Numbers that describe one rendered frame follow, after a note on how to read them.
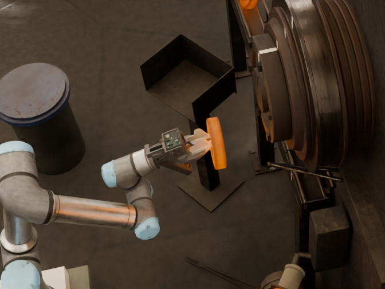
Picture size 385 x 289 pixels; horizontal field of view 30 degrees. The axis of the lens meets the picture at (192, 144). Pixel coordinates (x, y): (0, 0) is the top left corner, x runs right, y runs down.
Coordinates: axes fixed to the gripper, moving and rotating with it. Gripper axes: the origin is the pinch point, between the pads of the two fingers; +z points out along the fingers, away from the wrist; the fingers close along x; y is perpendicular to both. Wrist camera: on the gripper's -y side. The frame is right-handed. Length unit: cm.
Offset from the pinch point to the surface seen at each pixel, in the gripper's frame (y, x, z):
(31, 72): -23, 84, -73
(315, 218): -9.9, -30.4, 20.2
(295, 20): 43, -9, 34
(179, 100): -21.3, 38.5, -13.8
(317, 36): 41, -14, 37
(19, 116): -21, 62, -79
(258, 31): -30, 64, 19
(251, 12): -31, 76, 19
